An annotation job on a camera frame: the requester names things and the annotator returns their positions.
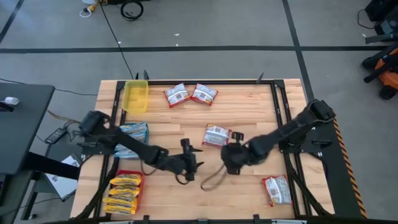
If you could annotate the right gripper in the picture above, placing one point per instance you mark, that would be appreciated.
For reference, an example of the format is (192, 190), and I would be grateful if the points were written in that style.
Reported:
(234, 157)

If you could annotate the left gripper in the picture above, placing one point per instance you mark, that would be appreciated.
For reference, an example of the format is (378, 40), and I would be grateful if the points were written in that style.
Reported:
(183, 163)

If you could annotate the red Maruchan noodle pack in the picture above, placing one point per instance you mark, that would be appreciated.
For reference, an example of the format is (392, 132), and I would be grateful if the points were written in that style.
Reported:
(277, 190)
(216, 136)
(176, 96)
(204, 94)

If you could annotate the blue snack packets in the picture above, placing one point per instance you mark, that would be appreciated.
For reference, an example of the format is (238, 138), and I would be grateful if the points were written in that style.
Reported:
(147, 138)

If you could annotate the blue Maruchan noodle pack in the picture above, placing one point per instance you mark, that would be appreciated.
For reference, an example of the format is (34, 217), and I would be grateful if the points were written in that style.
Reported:
(126, 155)
(122, 150)
(138, 136)
(135, 127)

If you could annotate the red plastic bin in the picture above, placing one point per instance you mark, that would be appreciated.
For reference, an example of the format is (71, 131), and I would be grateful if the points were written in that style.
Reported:
(141, 194)

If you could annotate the yellow Maruchan noodle pack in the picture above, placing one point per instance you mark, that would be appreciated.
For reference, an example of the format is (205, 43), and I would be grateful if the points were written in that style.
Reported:
(124, 190)
(119, 210)
(126, 179)
(120, 201)

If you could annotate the yellow plastic bin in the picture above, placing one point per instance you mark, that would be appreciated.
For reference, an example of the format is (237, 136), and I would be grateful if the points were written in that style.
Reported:
(135, 96)

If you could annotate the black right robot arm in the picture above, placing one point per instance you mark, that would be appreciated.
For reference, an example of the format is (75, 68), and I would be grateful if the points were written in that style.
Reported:
(289, 130)

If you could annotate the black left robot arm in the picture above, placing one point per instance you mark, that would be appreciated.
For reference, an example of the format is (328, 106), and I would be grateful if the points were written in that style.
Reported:
(130, 144)

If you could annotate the black platform with hazard stripe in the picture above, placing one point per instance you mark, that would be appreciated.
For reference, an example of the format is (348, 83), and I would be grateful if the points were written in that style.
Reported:
(335, 174)

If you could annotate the black power adapter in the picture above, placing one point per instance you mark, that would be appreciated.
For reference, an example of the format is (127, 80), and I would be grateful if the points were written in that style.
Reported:
(56, 136)

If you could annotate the orange and black machine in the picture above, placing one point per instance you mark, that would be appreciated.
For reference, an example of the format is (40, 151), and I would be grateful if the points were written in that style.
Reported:
(388, 77)

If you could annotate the black side desk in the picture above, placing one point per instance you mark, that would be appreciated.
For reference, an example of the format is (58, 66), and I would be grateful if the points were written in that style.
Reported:
(21, 140)

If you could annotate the small white bottle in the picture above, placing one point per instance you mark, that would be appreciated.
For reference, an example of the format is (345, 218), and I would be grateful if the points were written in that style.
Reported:
(12, 100)

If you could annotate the black object on desk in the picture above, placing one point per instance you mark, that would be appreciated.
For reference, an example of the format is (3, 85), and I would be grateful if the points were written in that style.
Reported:
(3, 107)

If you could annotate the black equipment stack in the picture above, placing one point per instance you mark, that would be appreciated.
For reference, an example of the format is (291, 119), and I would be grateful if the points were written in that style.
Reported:
(384, 12)

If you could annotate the black aluminium table frame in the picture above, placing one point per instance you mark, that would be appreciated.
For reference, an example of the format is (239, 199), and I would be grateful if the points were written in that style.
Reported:
(202, 82)

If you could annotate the black desk leg frame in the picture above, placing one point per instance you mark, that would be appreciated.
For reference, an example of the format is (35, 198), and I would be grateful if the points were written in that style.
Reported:
(53, 166)

